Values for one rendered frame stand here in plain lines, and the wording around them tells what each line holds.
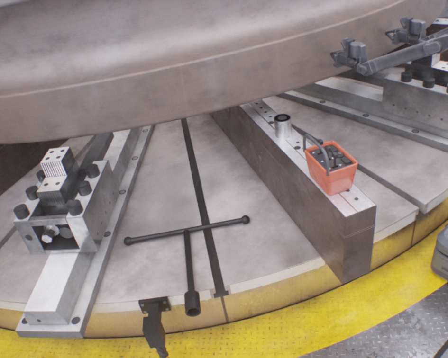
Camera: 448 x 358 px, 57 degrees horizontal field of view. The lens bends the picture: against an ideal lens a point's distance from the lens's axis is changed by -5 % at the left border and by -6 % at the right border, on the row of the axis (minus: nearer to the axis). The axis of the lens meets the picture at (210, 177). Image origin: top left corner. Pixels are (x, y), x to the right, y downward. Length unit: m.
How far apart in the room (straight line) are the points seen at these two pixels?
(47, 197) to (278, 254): 1.08
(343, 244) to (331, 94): 1.57
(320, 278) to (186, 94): 1.08
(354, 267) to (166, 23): 1.33
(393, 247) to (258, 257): 0.75
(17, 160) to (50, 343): 1.31
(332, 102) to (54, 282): 2.12
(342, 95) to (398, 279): 1.31
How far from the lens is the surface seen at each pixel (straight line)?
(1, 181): 3.08
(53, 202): 2.05
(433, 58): 2.68
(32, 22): 2.15
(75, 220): 1.94
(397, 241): 2.38
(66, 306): 1.95
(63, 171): 2.08
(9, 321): 2.54
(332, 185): 1.69
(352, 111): 3.00
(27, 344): 2.49
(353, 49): 2.06
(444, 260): 2.29
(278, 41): 2.05
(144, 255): 2.16
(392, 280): 2.36
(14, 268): 2.44
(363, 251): 1.83
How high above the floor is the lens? 1.78
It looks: 35 degrees down
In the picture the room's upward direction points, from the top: 11 degrees counter-clockwise
